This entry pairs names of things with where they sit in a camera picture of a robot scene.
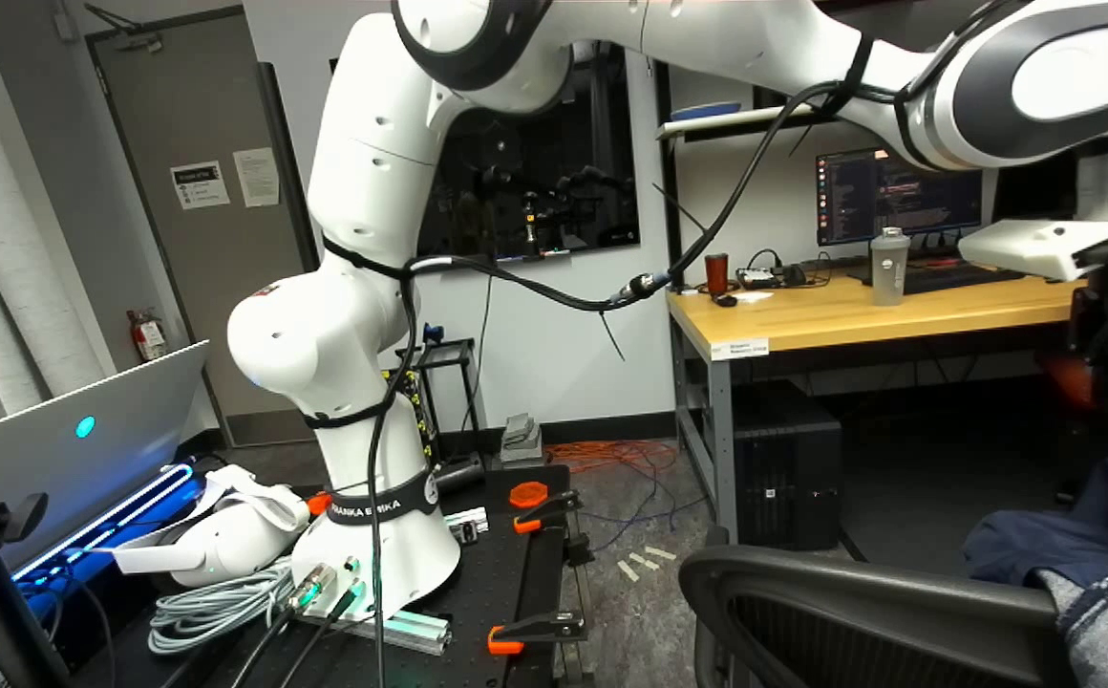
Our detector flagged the blue jean jacket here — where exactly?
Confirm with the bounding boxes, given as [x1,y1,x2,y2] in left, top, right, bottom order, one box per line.
[960,444,1108,688]

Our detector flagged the black mesh office chair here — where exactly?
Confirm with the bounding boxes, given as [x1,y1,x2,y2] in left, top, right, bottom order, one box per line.
[674,543,1093,688]

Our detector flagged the dark blank monitor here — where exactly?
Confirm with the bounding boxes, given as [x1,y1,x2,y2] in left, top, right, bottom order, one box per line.
[990,148,1086,227]

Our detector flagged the black keyboard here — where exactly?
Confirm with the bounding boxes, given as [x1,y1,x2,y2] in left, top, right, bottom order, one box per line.
[910,255,1003,292]

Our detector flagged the clear plastic bottle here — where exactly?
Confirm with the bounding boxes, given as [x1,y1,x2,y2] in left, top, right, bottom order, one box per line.
[867,227,911,305]

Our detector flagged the monitor with lit text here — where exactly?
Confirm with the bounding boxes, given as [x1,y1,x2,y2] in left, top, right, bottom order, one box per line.
[812,147,990,249]

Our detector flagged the wooden top workbench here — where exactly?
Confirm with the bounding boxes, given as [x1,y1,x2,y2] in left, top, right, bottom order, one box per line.
[663,267,1086,552]

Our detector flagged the black computer tower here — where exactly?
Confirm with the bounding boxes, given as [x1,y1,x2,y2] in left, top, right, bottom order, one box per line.
[734,403,846,556]

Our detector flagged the white workbench label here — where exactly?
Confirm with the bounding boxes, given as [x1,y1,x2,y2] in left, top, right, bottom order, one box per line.
[706,332,776,365]

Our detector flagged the small copper red can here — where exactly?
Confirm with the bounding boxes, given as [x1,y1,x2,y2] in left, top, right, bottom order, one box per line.
[702,249,738,310]

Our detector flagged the flat blue items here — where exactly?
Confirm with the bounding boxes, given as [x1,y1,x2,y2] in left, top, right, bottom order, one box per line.
[672,96,743,127]

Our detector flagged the black rack upright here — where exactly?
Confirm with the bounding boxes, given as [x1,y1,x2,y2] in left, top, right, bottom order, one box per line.
[646,53,687,293]

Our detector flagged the small grey box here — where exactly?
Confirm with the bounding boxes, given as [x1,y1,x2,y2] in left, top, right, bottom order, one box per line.
[496,414,545,472]

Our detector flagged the orange black clamp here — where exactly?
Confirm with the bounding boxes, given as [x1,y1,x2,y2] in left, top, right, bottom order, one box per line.
[501,473,584,538]
[480,608,593,667]

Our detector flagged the black metal stand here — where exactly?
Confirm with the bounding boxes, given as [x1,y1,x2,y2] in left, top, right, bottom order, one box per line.
[396,332,487,444]

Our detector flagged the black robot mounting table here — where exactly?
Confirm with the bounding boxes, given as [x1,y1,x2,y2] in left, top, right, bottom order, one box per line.
[62,458,582,688]

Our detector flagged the teal clear plastic strip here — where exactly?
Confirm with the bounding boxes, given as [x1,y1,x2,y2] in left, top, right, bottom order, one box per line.
[283,556,454,660]

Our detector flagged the plain white paper notice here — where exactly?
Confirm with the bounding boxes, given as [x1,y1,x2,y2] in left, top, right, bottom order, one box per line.
[229,147,283,211]

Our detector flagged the white paper notice with print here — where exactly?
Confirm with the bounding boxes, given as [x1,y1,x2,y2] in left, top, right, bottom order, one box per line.
[169,156,231,213]

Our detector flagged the grey door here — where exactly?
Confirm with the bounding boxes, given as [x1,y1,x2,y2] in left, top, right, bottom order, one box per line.
[82,6,324,423]

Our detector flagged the silver laptop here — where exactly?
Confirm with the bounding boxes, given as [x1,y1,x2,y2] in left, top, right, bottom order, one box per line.
[0,342,220,576]

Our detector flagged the black tripod stand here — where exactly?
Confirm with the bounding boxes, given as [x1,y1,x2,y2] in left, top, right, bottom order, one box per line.
[0,457,71,688]

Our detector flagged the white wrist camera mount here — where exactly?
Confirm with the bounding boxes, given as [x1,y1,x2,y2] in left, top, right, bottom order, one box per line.
[956,220,1108,287]

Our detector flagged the white wall shelf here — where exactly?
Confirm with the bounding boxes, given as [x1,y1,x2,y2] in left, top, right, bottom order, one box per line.
[652,101,837,147]

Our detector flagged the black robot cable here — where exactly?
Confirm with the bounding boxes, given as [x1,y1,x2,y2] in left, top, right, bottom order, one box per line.
[317,34,883,321]

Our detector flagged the white cloth and cables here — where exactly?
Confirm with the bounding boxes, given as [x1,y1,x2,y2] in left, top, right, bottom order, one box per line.
[112,463,317,590]

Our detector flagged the grey coiled cable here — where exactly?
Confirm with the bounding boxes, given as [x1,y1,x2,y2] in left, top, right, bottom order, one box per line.
[146,564,298,660]

